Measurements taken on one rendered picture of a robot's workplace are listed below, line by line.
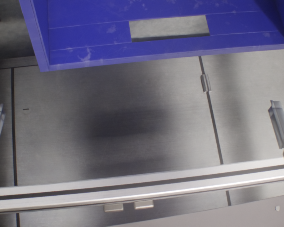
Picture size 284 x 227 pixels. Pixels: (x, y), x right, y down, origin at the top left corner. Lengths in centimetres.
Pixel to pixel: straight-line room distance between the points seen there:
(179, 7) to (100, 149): 53
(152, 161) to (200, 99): 21
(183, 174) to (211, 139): 40
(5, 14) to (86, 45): 63
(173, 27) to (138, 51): 74
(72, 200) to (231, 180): 28
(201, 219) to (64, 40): 41
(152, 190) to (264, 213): 23
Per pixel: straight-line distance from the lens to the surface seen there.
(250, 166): 86
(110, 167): 116
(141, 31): 143
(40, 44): 65
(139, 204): 83
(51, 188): 81
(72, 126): 120
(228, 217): 90
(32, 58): 130
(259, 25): 76
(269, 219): 92
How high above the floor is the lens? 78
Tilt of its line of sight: 23 degrees down
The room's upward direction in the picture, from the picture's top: 172 degrees clockwise
